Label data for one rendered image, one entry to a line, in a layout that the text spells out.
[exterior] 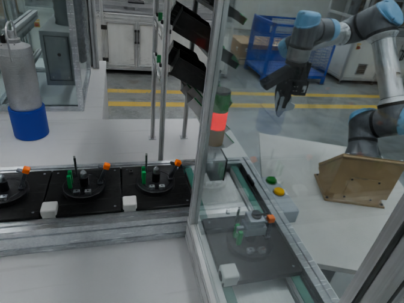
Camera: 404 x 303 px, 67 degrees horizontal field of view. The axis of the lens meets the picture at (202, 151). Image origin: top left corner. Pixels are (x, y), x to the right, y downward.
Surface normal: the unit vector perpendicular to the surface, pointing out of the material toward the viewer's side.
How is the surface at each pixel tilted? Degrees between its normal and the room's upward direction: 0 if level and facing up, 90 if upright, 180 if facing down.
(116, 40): 90
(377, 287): 90
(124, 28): 90
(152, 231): 90
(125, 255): 0
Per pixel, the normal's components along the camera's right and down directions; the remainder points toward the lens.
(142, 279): 0.11, -0.84
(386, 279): -0.97, 0.04
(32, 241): 0.23, 0.54
